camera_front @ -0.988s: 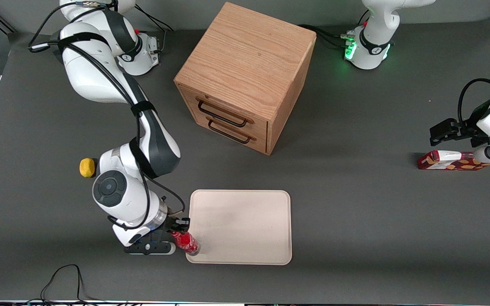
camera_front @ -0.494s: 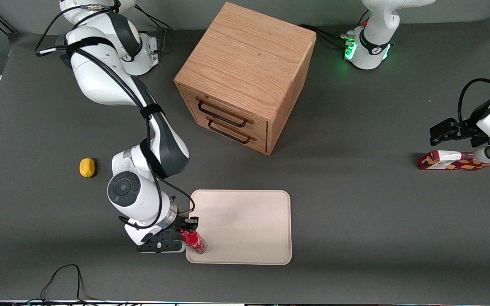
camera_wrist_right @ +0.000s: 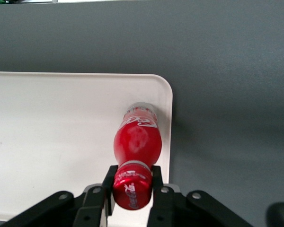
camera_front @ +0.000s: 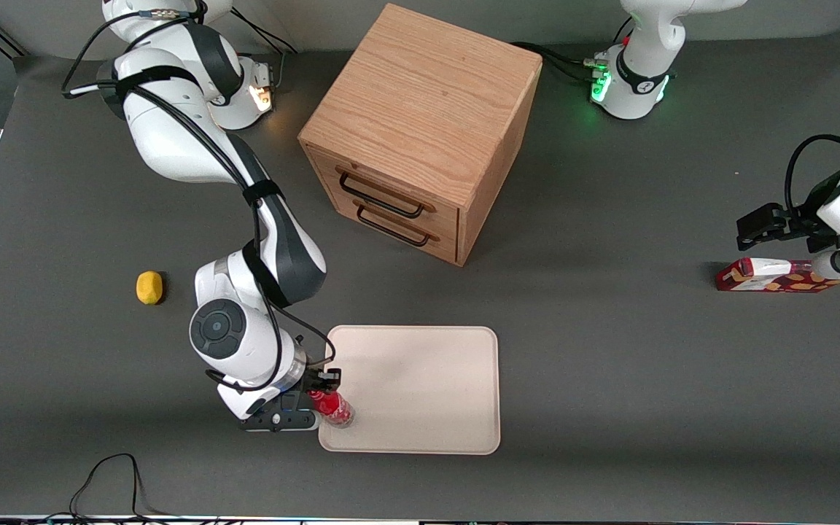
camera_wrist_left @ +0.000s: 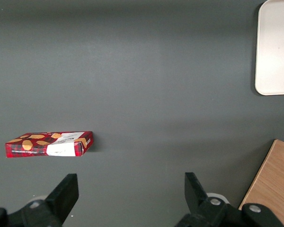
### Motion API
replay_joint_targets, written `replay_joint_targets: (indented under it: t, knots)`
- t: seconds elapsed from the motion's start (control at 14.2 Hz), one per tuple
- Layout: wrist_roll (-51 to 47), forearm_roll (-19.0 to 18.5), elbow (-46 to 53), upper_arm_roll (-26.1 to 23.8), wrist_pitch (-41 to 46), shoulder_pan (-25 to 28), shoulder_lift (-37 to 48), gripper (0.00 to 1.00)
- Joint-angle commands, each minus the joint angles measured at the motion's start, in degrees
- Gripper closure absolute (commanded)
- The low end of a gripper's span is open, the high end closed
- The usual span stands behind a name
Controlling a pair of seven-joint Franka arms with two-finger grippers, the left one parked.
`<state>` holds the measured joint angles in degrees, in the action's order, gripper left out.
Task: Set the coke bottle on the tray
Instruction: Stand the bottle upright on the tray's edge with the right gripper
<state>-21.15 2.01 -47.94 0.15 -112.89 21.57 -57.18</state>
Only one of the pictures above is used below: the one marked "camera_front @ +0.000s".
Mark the red cookie box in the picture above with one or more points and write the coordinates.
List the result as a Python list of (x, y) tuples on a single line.
[(763, 281)]

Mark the wooden drawer cabinet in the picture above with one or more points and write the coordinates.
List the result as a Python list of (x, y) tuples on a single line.
[(420, 102)]

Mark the yellow lemon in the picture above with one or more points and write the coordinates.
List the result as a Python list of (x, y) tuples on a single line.
[(149, 287)]

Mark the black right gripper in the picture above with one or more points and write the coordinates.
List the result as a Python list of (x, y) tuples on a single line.
[(316, 380)]

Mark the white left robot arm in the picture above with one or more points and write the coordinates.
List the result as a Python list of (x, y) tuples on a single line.
[(639, 80)]

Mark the red cola can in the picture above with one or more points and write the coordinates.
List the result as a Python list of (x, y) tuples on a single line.
[(336, 412)]

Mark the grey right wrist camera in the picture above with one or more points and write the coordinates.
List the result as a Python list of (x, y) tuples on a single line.
[(281, 421)]

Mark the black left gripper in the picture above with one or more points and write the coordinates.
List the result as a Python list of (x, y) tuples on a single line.
[(803, 222)]

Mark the beige plastic tray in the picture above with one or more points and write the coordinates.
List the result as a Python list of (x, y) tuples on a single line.
[(420, 386)]

